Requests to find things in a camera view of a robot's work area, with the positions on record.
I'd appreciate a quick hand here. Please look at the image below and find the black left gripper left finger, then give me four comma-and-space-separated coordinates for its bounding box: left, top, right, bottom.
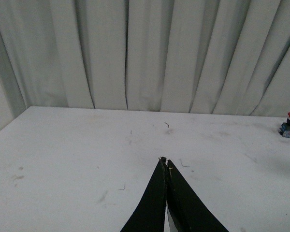
121, 157, 167, 232

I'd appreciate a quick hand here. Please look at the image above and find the white pleated curtain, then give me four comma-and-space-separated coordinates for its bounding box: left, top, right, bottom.
0, 0, 290, 130

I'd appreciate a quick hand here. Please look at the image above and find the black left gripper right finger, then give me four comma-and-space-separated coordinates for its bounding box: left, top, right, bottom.
167, 160, 227, 232

